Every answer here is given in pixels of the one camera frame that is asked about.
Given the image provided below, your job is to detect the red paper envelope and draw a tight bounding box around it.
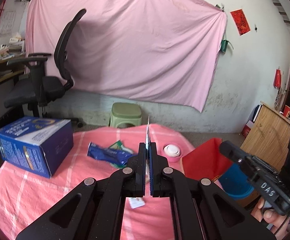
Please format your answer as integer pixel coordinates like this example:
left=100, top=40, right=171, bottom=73
left=182, top=138, right=233, bottom=181

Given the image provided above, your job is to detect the blue foil wrapper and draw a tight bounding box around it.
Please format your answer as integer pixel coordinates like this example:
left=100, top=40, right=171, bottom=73
left=88, top=143, right=124, bottom=165

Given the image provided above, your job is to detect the green seed packet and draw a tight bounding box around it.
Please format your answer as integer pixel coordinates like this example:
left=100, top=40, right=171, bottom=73
left=109, top=140, right=135, bottom=168

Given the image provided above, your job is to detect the white receipt paper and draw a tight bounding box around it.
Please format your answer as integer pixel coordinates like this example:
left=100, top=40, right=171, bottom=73
left=128, top=197, right=145, bottom=209

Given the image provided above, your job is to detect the person's right hand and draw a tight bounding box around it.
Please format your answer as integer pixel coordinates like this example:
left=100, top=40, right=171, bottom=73
left=251, top=197, right=290, bottom=239

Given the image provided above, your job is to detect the blue plastic bucket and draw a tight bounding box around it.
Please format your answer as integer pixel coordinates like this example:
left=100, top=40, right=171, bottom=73
left=218, top=164, right=254, bottom=200

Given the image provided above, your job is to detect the wooden cabinet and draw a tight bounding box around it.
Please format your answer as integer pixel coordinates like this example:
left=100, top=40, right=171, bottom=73
left=240, top=103, right=290, bottom=171

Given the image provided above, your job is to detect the red carton on floor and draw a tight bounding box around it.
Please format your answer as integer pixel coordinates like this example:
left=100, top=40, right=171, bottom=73
left=241, top=120, right=254, bottom=138

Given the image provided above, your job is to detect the pink checkered tablecloth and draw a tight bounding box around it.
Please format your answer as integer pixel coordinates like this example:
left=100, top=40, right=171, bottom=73
left=0, top=124, right=194, bottom=239

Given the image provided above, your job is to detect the red paper cup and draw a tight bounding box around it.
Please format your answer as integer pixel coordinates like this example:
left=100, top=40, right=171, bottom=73
left=283, top=105, right=290, bottom=118

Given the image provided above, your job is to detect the blue cardboard box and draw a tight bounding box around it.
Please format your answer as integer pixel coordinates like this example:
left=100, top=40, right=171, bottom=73
left=0, top=116, right=73, bottom=178

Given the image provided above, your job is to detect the green plastic stool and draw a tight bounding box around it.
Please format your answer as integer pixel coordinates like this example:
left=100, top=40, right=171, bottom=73
left=109, top=102, right=142, bottom=128

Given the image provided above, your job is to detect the red hanging decoration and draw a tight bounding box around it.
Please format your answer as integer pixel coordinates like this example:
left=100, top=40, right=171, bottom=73
left=274, top=67, right=282, bottom=89

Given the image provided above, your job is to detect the black office chair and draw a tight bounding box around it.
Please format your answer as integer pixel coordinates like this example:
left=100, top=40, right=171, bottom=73
left=4, top=9, right=86, bottom=118

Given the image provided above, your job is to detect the green hanging pouch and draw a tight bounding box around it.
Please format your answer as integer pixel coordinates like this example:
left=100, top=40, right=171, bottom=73
left=220, top=40, right=234, bottom=53

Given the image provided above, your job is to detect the wooden desk shelf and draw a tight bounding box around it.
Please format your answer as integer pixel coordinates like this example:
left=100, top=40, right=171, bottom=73
left=0, top=58, right=25, bottom=85

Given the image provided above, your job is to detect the stack of books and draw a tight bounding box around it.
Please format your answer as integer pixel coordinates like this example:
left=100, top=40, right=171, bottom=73
left=0, top=33, right=25, bottom=61

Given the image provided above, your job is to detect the red diamond wall poster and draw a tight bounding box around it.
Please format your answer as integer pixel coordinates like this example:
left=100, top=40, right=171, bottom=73
left=230, top=9, right=250, bottom=36

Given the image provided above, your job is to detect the pink wall sheet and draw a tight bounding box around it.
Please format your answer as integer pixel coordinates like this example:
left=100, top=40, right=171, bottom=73
left=25, top=0, right=227, bottom=111

